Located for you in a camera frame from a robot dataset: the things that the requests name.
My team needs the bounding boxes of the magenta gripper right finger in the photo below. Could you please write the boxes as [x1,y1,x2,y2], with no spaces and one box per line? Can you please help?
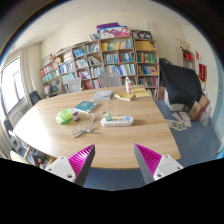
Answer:
[134,144,183,184]

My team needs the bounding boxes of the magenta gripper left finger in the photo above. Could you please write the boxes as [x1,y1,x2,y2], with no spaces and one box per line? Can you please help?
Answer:
[46,144,95,186]

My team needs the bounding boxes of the green white charger plug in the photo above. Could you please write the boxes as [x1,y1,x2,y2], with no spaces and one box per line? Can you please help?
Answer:
[105,114,112,121]

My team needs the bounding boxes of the small brown medicine bottle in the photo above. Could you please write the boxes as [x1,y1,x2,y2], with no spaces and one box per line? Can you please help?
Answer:
[72,110,80,121]

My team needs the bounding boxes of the green plastic bag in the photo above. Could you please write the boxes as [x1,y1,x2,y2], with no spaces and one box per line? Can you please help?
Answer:
[56,108,72,124]

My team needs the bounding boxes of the papers on floor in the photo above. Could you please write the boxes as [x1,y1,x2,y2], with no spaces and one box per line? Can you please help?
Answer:
[166,112,191,131]

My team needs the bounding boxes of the white power strip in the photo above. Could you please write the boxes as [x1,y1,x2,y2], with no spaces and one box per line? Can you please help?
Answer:
[101,116,134,127]

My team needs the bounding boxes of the light wooden table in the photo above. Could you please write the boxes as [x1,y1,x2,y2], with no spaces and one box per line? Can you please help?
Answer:
[14,89,181,169]

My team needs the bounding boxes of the teal book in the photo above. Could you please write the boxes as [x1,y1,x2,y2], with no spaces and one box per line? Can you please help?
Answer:
[75,101,98,113]

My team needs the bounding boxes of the white storage box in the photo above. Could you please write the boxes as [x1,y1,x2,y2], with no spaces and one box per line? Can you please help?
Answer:
[164,89,184,111]

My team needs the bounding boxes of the yellow folder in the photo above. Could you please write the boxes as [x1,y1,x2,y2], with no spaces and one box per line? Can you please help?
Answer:
[133,88,150,98]

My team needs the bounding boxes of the brown cardboard box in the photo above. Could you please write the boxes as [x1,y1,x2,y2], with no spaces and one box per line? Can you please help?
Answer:
[189,95,209,121]

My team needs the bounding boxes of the yellow book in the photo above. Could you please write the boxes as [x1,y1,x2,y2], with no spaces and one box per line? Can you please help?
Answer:
[114,92,135,101]

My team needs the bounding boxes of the grey book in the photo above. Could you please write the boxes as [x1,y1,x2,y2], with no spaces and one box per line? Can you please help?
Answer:
[92,90,112,101]

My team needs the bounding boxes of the dark blue chair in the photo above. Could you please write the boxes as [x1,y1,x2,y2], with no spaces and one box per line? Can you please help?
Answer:
[29,91,41,105]

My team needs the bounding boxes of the grey chair at left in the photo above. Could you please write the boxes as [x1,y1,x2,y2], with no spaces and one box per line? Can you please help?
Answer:
[68,77,82,92]

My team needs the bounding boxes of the white bottle red label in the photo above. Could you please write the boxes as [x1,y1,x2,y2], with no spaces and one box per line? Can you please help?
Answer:
[125,77,133,94]

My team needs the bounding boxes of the black cloth covered object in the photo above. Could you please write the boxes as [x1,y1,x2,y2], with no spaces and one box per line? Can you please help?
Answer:
[159,58,203,105]

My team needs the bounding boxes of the grey mesh office chair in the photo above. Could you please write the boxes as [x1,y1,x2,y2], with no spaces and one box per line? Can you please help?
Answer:
[98,72,121,88]

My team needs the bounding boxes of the window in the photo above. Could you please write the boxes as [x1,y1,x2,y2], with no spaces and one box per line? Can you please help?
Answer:
[1,57,25,114]

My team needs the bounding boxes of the wooden bookshelf with books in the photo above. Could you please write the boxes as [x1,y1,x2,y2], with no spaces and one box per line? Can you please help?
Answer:
[40,26,159,98]

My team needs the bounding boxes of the white charger cable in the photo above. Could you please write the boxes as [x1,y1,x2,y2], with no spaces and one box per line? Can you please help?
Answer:
[70,98,119,139]

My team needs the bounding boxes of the small wall shelf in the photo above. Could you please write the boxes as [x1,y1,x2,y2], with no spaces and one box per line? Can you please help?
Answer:
[177,39,195,70]

